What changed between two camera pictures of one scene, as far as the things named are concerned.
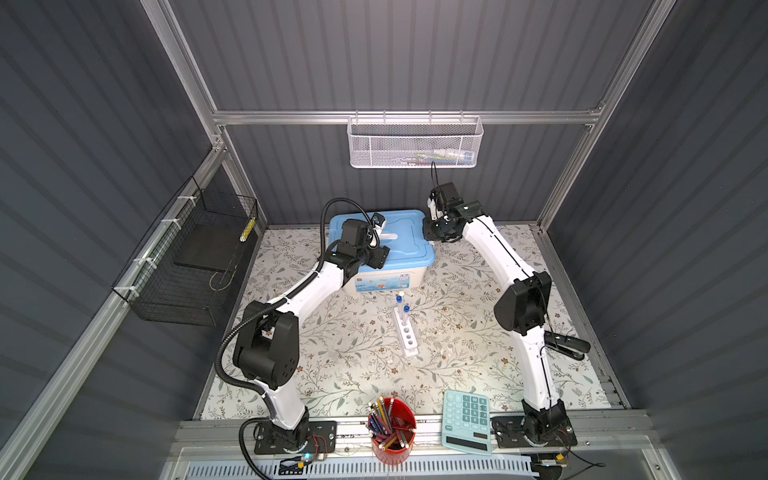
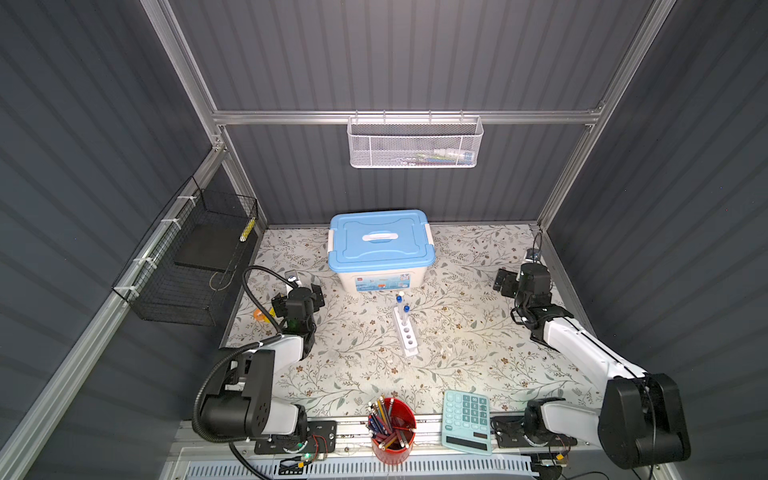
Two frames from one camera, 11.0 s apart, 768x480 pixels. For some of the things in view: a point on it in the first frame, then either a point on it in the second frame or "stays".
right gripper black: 427,232 -> 510,278
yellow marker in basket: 243,237 stays
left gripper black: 377,258 -> 278,306
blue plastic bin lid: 406,234 stays
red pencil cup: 392,427 stays
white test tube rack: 407,335 stays
